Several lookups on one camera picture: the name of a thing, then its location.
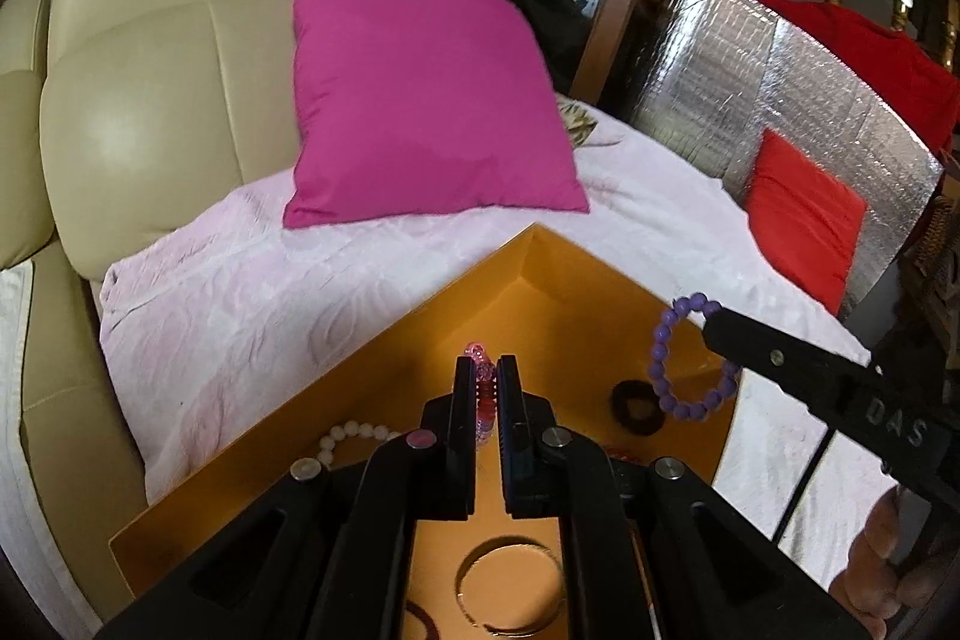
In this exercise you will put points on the red cushion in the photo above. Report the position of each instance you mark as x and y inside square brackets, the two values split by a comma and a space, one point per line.
[806, 220]

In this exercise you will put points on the person's right hand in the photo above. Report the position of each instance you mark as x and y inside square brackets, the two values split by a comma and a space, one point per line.
[870, 565]

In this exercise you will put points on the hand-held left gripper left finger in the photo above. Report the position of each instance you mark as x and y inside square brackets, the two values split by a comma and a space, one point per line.
[469, 415]

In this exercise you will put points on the silver foil sheet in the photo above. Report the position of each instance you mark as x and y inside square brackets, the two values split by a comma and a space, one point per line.
[750, 70]

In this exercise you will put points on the pink cushion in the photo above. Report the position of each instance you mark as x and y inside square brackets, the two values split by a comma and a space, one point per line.
[420, 100]

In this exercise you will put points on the orange box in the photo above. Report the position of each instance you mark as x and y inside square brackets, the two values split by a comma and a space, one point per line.
[420, 340]

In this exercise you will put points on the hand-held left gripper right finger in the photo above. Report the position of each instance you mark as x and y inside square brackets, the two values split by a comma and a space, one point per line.
[510, 430]

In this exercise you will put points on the dark red bangle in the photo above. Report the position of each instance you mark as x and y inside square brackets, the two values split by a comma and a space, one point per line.
[429, 621]

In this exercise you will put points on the beige leather sofa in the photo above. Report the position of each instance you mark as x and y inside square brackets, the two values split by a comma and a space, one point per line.
[150, 108]

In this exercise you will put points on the red cloth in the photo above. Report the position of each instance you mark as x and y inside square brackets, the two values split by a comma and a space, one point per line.
[870, 55]

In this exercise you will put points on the floral patterned cloth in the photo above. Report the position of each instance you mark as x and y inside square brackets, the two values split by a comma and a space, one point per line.
[579, 121]

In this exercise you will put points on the wooden framed glass cabinet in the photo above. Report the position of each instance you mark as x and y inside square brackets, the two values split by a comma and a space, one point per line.
[555, 18]

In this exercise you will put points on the pale pink towel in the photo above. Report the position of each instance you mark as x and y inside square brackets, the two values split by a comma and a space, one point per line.
[262, 280]

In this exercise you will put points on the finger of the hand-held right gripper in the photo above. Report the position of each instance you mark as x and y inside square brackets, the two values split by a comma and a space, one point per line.
[780, 359]

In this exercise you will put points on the clear bangle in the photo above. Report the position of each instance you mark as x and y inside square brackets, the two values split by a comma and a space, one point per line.
[480, 614]

